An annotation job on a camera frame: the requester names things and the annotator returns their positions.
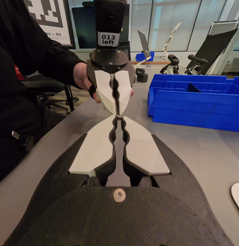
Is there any small white tripod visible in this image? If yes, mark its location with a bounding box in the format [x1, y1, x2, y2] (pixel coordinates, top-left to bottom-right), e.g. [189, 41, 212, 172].
[184, 63, 202, 75]
[160, 62, 179, 75]

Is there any black and white framed poster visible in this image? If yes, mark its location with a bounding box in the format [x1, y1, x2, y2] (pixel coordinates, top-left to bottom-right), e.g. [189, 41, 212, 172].
[23, 0, 76, 50]

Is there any person's left forearm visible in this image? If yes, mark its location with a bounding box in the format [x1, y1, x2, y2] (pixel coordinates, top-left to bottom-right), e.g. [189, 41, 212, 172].
[31, 25, 87, 90]

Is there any black bin divider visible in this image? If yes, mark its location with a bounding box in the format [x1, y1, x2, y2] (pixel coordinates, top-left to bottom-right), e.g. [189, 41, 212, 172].
[187, 83, 203, 93]

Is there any black tablet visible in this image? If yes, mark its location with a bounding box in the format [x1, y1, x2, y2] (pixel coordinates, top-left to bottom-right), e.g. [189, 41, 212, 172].
[137, 30, 152, 58]

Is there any red badge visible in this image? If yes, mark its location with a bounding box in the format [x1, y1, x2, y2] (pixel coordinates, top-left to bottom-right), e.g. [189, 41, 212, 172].
[14, 64, 26, 81]

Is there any white pad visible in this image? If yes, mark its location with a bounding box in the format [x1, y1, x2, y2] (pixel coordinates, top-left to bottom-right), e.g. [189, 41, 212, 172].
[231, 183, 239, 218]

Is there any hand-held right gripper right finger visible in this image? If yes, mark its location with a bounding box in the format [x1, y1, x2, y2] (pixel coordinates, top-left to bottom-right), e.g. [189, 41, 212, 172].
[120, 116, 171, 187]

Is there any black cylindrical tool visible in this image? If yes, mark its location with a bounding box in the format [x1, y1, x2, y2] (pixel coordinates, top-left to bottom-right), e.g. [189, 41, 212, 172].
[11, 131, 34, 152]

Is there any small blue plastic bin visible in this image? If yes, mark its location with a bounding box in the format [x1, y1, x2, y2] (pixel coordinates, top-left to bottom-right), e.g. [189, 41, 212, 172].
[136, 51, 155, 62]

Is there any black chair backrest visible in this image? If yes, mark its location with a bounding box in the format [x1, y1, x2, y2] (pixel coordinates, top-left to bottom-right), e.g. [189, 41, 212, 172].
[118, 41, 131, 61]

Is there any silver framed panel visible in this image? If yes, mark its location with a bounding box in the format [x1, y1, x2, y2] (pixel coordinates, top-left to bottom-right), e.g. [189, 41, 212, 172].
[210, 20, 238, 58]

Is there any person's black clothed body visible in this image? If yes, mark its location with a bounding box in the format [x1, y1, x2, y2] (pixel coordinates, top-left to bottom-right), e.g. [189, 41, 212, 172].
[0, 0, 68, 186]

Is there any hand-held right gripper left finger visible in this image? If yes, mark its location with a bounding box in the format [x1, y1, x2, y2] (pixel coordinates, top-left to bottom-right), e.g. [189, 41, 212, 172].
[69, 115, 117, 186]

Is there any black handle device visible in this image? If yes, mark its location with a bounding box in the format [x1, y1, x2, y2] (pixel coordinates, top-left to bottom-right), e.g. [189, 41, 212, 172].
[188, 54, 208, 65]

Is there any white tablet stand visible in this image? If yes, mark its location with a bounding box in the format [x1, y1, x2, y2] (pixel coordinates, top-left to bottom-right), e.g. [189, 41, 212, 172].
[134, 50, 152, 67]

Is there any pale propped tablet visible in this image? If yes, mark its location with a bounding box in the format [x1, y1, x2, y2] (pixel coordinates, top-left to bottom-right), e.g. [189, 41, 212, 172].
[162, 19, 184, 52]

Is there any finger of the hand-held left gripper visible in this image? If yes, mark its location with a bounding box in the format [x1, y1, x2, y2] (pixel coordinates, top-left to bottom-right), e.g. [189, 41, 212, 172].
[94, 70, 117, 116]
[114, 70, 132, 116]

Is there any dark monitor screen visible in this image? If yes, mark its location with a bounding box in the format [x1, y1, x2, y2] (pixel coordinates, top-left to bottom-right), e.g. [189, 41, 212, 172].
[71, 4, 130, 49]

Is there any large blue plastic bin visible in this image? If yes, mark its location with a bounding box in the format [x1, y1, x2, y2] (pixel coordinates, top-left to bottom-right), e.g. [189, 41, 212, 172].
[147, 74, 239, 133]

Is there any black office chair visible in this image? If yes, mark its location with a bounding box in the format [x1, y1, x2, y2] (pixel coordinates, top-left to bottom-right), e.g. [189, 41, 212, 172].
[21, 79, 80, 115]

